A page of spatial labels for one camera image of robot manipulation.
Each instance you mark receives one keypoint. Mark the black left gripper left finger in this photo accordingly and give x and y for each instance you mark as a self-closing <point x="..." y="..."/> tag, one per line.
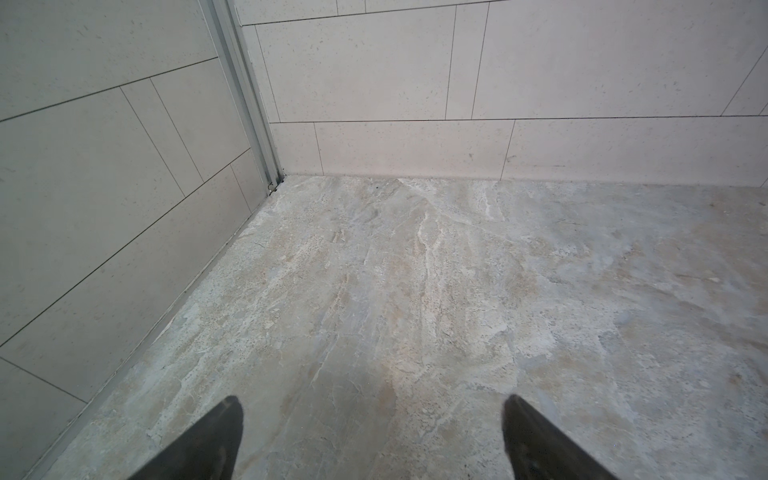
<point x="207" y="450"/>

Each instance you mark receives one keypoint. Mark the aluminium left corner post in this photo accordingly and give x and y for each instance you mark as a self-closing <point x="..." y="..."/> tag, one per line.
<point x="227" y="36"/>

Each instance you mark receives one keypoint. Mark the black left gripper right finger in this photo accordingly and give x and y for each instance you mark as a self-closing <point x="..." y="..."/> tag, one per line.
<point x="537" y="449"/>

